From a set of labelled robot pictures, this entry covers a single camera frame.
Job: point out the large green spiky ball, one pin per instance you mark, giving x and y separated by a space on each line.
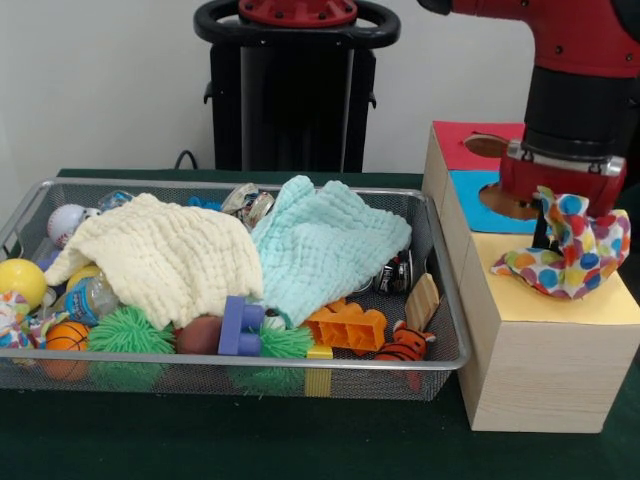
130 330

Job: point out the cream yellow muslin cloth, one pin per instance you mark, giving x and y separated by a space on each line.
165 255

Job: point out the small green spiky ball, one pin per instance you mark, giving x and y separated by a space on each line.
282 342

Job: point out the colourful heart print cloth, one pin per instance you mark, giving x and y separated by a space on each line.
580 260

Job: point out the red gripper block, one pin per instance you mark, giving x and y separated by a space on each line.
520 180

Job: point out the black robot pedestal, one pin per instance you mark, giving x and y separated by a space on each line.
300 115

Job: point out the yellow plastic ball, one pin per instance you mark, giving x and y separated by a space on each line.
22 282

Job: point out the orange striped tiger plush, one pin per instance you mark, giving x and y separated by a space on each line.
400 350

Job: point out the brown toy football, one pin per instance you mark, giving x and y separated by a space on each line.
197 335

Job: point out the dark green tablecloth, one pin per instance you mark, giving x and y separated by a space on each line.
250 440

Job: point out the purple plastic building block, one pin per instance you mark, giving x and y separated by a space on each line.
240 325

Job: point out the orange plastic building block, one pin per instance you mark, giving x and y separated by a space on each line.
350 330

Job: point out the mint green muslin cloth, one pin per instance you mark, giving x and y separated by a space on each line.
320 240

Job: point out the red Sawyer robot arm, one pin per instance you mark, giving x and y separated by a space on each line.
575 100

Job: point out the wooden box with three holes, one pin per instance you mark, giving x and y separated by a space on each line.
550 380

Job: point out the orange mini basketball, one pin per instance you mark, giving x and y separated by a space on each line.
67 336

